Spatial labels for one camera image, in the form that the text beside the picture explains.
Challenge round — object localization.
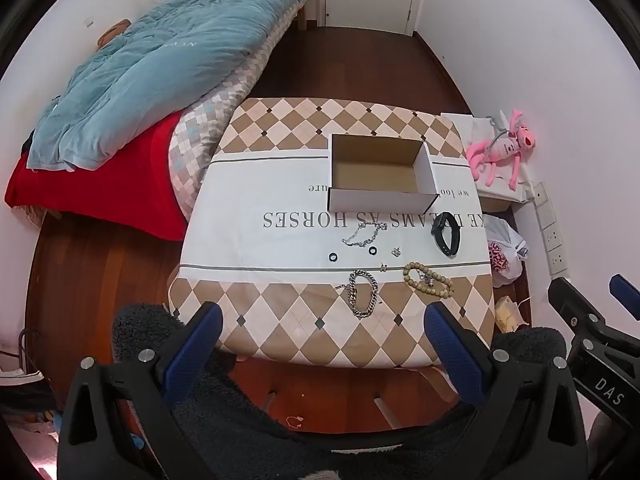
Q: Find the wooden bead bracelet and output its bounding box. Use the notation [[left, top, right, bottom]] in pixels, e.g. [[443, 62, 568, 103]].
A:
[[401, 260, 456, 299]]

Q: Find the black fitness band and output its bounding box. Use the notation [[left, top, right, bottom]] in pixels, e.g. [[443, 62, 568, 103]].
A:
[[431, 211, 461, 257]]

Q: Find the thick silver chain bracelet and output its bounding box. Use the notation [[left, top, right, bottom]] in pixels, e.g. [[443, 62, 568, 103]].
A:
[[335, 268, 381, 319]]

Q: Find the white plastic bag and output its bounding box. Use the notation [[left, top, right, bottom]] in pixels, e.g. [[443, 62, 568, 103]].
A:
[[484, 214, 528, 288]]

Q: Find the pink panther plush toy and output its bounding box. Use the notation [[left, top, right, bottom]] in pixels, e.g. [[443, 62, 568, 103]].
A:
[[465, 108, 536, 191]]

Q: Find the checkered printed tablecloth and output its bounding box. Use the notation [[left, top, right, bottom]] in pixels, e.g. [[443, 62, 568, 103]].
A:
[[168, 98, 495, 368]]

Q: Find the red blanket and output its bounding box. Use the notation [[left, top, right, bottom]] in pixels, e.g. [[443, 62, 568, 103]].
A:
[[4, 112, 186, 242]]

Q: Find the white cardboard box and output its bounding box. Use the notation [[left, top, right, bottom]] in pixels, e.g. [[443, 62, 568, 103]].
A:
[[328, 134, 439, 214]]

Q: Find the teal blue duvet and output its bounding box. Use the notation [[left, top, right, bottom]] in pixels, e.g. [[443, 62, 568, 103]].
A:
[[26, 0, 298, 171]]

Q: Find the brown pillow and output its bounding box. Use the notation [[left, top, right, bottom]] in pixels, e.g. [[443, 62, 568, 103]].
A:
[[96, 18, 131, 49]]

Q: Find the white wall socket strip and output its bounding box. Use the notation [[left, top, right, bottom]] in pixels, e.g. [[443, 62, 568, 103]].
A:
[[533, 182, 570, 280]]

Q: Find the thin silver crystal necklace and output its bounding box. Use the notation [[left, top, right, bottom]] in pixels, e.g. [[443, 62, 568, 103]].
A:
[[342, 220, 390, 250]]

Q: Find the wooden bed frame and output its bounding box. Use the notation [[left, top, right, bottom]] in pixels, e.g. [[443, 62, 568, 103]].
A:
[[296, 0, 318, 32]]

